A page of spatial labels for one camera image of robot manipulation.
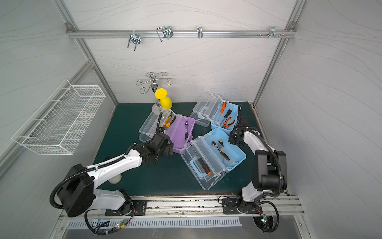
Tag purple toolbox clear lid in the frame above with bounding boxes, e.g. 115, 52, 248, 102
138, 106, 196, 154

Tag small blue toolbox clear lid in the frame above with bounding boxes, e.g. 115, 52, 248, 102
191, 91, 239, 135

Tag large blue toolbox clear lid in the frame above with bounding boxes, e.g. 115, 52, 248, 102
181, 128, 246, 191

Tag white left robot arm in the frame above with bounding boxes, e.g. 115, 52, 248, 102
49, 132, 174, 218

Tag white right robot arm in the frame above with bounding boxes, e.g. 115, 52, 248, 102
229, 116, 287, 207

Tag small orange pliers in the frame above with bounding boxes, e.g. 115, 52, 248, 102
222, 117, 235, 128

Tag orange black pliers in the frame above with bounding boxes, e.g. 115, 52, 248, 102
163, 114, 177, 129

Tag black orange screwdriver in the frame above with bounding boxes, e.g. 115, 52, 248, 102
198, 157, 211, 175

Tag yellow plastic goblet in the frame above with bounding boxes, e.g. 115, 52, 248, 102
155, 88, 173, 110

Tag silver hook stand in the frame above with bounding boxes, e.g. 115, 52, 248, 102
136, 72, 173, 94

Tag metal double hook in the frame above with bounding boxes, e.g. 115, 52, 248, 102
156, 26, 174, 42

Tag small metal hook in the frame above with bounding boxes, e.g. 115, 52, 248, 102
197, 26, 203, 39

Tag ratchet wrench black handle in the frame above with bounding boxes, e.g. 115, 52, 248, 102
211, 141, 230, 161

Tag black handled screwdriver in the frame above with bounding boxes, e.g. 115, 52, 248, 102
224, 109, 232, 119

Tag orange handled screwdriver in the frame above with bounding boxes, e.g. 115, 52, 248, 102
220, 102, 227, 113

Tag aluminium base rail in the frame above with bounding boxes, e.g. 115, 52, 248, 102
59, 195, 305, 220

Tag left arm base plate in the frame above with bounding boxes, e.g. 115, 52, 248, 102
105, 200, 148, 217

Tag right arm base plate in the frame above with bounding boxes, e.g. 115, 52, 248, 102
219, 197, 263, 215

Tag white wire basket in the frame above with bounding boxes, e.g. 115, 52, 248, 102
12, 80, 105, 155

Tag metal bracket hook right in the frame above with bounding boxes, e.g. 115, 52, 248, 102
259, 26, 285, 38

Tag aluminium cross rail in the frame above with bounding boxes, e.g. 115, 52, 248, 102
67, 29, 297, 39

